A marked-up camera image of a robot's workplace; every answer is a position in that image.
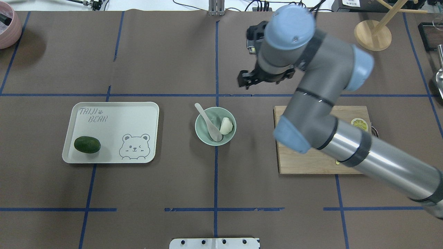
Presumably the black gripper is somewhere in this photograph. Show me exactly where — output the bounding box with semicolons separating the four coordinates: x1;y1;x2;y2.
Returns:
237;68;295;89

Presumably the white steamed bun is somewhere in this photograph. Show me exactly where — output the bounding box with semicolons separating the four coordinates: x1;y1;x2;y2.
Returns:
220;117;234;135

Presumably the white ceramic spoon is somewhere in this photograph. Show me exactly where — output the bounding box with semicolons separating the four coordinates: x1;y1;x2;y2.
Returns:
194;103;223;142

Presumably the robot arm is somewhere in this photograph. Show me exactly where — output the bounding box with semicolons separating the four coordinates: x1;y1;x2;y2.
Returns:
238;4;443;219

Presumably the green ceramic bowl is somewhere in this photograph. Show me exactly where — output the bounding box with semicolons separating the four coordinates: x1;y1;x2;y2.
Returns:
195;107;237;146

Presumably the pink bowl with ice cubes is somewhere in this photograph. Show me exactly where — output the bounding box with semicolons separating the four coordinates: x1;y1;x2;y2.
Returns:
0;1;22;49

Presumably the grey folded cloth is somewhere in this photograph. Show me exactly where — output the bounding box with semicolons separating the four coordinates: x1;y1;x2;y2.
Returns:
246;38;260;55

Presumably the wooden cutting board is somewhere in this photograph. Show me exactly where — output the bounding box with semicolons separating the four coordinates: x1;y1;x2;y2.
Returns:
276;106;371;175

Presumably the lemon slice top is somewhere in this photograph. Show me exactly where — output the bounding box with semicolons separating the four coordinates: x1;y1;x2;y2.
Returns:
350;118;370;132

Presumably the cream serving tray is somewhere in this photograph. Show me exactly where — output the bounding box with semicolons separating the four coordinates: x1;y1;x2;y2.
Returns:
62;101;160;164

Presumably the wooden mug tree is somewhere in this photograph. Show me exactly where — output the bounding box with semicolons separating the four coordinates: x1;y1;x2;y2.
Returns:
353;0;428;52

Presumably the black tripod stand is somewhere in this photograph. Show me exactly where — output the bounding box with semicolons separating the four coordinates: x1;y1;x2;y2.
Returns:
68;0;104;11

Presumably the green avocado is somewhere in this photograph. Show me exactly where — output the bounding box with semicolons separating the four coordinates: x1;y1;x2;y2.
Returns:
73;136;101;154

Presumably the metal scoop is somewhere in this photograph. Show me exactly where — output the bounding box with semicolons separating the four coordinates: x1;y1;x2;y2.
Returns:
435;44;443;99

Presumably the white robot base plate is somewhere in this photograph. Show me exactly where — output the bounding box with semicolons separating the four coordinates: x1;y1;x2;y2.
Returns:
169;238;261;249

